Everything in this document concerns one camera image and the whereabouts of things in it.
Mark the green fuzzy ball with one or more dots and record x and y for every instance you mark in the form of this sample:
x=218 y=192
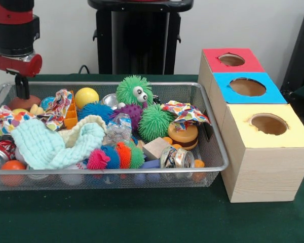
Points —
x=154 y=122

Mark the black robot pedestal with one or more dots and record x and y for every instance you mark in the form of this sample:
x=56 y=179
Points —
x=131 y=38

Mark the cream waffle cloth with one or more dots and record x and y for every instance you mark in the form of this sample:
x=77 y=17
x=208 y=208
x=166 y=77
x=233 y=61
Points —
x=91 y=121

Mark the orange plastic grid tray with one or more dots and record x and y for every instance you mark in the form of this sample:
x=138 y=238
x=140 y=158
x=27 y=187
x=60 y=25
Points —
x=71 y=116

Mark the wooden box with three holes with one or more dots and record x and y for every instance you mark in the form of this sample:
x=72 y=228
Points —
x=268 y=172

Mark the multicolour fuzzy caterpillar toy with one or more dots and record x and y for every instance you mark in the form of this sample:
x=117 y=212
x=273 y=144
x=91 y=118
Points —
x=116 y=157

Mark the blue spiky ball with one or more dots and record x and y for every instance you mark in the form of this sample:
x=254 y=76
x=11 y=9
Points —
x=96 y=111

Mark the green fuzzy toy with eyes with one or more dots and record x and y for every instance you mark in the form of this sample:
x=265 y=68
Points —
x=129 y=88

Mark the white multicolour dotted cloth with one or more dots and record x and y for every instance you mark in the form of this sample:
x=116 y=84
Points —
x=190 y=112
x=7 y=119

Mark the black chair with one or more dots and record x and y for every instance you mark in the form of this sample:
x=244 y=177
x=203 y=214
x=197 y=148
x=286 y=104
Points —
x=301 y=50

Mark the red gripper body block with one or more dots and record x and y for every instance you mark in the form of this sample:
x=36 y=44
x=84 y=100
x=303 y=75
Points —
x=20 y=66

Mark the mint green cloth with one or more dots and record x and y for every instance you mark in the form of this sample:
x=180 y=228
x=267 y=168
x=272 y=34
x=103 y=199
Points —
x=38 y=149

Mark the yellow ball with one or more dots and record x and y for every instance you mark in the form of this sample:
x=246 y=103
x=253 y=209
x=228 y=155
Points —
x=86 y=98

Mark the multicolour zigzag cloth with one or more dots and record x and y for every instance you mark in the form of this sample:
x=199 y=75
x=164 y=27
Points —
x=58 y=106

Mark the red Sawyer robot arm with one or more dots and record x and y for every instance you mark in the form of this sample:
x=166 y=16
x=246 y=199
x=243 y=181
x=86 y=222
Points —
x=12 y=30

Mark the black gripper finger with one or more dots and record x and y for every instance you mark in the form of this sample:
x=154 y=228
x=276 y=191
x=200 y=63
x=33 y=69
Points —
x=26 y=87
x=18 y=86

